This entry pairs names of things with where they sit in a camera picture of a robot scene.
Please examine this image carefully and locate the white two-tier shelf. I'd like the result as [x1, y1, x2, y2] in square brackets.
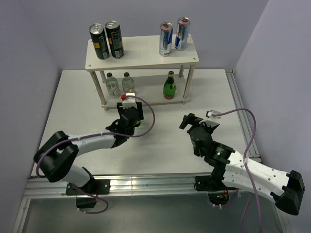
[85, 35, 199, 111]

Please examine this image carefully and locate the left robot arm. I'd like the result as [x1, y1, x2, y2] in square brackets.
[34, 102, 143, 194]

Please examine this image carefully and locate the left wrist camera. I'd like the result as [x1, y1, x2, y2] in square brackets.
[121, 89, 137, 109]

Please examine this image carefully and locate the black can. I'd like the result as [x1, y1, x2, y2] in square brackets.
[89, 23, 109, 59]
[105, 20, 124, 58]

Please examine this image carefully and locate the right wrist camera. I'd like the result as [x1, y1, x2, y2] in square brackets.
[199, 110, 221, 127]

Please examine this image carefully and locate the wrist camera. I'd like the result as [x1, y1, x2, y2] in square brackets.
[121, 89, 137, 109]
[199, 110, 221, 127]

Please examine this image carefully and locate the clear soda bottle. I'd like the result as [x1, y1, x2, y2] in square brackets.
[105, 72, 120, 98]
[122, 72, 135, 94]

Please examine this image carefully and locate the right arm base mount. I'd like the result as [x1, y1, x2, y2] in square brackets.
[193, 175, 230, 209]

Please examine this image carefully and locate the black can right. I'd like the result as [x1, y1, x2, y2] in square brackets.
[105, 20, 124, 58]

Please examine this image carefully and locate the aluminium rail frame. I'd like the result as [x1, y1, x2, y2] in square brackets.
[13, 69, 292, 233]

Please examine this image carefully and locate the black can left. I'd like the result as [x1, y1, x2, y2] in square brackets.
[89, 23, 109, 59]

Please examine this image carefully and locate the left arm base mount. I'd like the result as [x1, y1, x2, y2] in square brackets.
[65, 179, 110, 215]

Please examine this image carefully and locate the silver can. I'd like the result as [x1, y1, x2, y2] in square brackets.
[174, 17, 190, 50]
[159, 22, 173, 56]

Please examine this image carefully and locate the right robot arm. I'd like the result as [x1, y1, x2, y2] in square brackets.
[179, 113, 305, 216]

